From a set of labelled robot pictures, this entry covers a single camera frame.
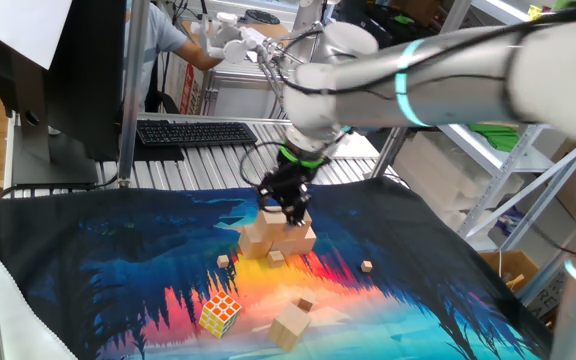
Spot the black round disc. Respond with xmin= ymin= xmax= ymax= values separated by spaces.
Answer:
xmin=244 ymin=8 xmax=282 ymax=26

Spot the person in blue shirt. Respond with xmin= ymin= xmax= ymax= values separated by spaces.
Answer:
xmin=126 ymin=0 xmax=189 ymax=114

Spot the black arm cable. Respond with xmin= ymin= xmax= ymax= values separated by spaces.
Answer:
xmin=239 ymin=0 xmax=576 ymax=274

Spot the forest sunset printed cloth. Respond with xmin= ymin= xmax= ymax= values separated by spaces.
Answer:
xmin=0 ymin=174 xmax=554 ymax=360

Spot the red white printed box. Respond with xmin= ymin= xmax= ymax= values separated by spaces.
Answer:
xmin=176 ymin=62 xmax=205 ymax=116

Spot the white paper sheet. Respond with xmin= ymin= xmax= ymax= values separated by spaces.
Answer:
xmin=0 ymin=0 xmax=74 ymax=71

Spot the green packet with sticks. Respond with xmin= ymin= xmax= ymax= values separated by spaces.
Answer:
xmin=467 ymin=123 xmax=522 ymax=154

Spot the white foam packing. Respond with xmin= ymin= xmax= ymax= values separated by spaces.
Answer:
xmin=392 ymin=132 xmax=524 ymax=236

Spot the Rubik's cube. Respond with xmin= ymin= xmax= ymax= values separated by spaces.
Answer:
xmin=198 ymin=290 xmax=243 ymax=340

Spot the black computer monitor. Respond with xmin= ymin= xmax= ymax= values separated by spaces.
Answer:
xmin=0 ymin=0 xmax=128 ymax=187

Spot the person's forearm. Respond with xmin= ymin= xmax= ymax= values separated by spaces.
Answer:
xmin=175 ymin=37 xmax=225 ymax=72

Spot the cardboard box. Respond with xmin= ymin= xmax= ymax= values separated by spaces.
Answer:
xmin=480 ymin=249 xmax=540 ymax=294

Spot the black keyboard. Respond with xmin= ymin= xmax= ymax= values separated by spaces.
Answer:
xmin=135 ymin=118 xmax=259 ymax=149

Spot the white robotic hand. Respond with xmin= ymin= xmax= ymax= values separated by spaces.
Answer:
xmin=190 ymin=10 xmax=279 ymax=66

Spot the green flange ring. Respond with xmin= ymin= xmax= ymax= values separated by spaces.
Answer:
xmin=276 ymin=143 xmax=330 ymax=170

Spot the black storage crate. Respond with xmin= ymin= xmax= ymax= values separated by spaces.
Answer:
xmin=325 ymin=0 xmax=444 ymax=49

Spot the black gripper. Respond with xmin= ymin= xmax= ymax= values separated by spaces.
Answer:
xmin=256 ymin=157 xmax=322 ymax=227

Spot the grey label plate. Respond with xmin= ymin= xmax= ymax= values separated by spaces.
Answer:
xmin=526 ymin=272 xmax=567 ymax=320

